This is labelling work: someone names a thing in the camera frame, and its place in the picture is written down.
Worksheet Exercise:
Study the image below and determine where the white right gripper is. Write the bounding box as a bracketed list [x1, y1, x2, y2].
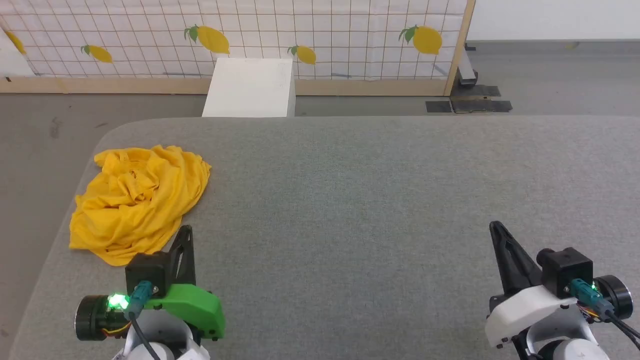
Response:
[484, 221, 634, 349]

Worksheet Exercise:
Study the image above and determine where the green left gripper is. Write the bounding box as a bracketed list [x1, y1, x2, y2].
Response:
[75, 225, 226, 343]

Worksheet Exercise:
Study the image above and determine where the yellow cat-face t-shirt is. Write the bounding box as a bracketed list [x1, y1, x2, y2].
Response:
[69, 145, 212, 267]

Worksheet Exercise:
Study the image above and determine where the grey fabric sofa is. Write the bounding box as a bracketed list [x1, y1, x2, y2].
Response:
[7, 116, 640, 360]

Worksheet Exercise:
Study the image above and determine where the long black floor tape patch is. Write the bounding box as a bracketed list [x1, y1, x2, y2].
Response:
[450, 98, 514, 114]

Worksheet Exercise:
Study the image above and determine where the black floor tape under foot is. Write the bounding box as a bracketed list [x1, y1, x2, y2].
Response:
[452, 84, 502, 99]

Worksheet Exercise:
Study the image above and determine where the white box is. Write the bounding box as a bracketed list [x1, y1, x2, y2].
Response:
[202, 58, 297, 118]

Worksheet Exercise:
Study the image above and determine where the lemon-print grid partition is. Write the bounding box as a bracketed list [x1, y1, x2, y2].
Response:
[0, 0, 477, 97]

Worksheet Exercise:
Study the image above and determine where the lemon print grid curtain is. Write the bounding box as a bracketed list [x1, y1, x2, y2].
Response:
[0, 0, 468, 81]

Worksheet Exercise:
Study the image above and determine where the white board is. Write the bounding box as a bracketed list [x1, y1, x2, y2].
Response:
[0, 27, 37, 77]

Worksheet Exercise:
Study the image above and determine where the left teal-plug black cable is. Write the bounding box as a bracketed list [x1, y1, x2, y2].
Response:
[122, 280, 162, 360]

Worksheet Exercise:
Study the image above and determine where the teal-plug black cable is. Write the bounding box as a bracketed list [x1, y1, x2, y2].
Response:
[122, 280, 162, 360]
[570, 279, 640, 348]

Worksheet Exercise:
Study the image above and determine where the right teal-plug black cable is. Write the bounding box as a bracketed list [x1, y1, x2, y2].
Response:
[570, 279, 640, 348]

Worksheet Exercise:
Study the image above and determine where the grey metal frame foot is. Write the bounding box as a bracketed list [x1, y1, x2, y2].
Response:
[457, 44, 479, 87]

